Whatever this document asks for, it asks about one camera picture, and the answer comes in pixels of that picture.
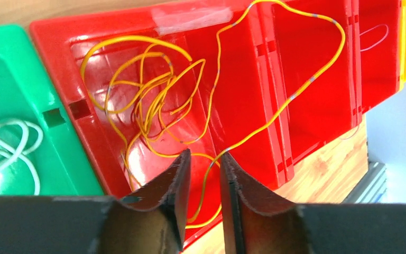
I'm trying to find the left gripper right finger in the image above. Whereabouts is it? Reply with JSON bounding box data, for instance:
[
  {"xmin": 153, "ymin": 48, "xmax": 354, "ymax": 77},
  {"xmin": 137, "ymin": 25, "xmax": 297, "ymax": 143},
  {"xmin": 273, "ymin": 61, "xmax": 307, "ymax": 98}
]
[{"xmin": 220, "ymin": 153, "xmax": 406, "ymax": 253}]

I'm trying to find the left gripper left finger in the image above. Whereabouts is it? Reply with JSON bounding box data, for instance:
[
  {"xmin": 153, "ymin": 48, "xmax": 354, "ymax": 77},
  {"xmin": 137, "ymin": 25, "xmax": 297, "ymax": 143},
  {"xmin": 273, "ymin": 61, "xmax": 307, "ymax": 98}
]
[{"xmin": 0, "ymin": 149, "xmax": 191, "ymax": 253}]

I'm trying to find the yellow thin cable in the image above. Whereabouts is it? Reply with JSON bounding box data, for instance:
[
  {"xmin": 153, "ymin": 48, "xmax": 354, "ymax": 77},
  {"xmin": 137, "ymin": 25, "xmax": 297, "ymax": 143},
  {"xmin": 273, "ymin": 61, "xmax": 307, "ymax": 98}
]
[
  {"xmin": 79, "ymin": 35, "xmax": 221, "ymax": 192},
  {"xmin": 185, "ymin": 0, "xmax": 347, "ymax": 230}
]

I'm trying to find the white thin cable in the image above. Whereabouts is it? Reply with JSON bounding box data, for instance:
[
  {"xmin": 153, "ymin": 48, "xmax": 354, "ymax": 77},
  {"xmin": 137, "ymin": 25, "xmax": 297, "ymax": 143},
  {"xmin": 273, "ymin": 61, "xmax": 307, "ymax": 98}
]
[{"xmin": 0, "ymin": 118, "xmax": 45, "ymax": 197}]

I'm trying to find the pink thin cable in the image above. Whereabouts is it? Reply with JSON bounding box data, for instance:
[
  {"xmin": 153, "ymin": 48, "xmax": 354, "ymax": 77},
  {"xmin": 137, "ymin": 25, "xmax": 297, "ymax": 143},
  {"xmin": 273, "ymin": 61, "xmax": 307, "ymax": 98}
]
[{"xmin": 358, "ymin": 23, "xmax": 390, "ymax": 53}]

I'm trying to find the red bin left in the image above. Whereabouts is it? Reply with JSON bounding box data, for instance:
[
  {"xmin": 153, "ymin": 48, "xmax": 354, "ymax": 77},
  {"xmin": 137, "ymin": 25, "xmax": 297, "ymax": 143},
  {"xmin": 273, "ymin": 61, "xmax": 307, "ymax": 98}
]
[{"xmin": 29, "ymin": 1, "xmax": 284, "ymax": 249}]

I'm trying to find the red bin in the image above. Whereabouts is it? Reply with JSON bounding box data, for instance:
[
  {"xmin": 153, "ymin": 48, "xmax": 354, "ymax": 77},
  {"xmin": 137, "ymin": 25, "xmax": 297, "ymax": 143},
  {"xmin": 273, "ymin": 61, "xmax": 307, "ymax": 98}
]
[
  {"xmin": 257, "ymin": 1, "xmax": 361, "ymax": 186},
  {"xmin": 351, "ymin": 1, "xmax": 402, "ymax": 114},
  {"xmin": 29, "ymin": 1, "xmax": 284, "ymax": 249}
]

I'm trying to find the red bin middle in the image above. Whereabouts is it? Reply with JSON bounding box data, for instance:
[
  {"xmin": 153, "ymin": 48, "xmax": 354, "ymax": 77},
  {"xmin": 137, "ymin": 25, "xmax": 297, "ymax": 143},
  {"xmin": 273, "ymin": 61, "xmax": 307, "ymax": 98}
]
[{"xmin": 257, "ymin": 1, "xmax": 361, "ymax": 186}]

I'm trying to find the green plastic bin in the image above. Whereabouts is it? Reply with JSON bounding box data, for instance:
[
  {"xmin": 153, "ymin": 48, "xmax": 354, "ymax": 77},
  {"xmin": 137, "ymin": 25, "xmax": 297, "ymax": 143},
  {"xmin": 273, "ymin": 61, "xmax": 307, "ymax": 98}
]
[{"xmin": 0, "ymin": 25, "xmax": 103, "ymax": 196}]

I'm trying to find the red bin right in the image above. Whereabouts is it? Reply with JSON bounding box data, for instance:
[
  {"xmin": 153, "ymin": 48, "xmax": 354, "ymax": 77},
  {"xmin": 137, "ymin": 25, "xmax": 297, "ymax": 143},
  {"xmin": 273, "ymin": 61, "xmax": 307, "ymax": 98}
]
[{"xmin": 351, "ymin": 1, "xmax": 402, "ymax": 114}]

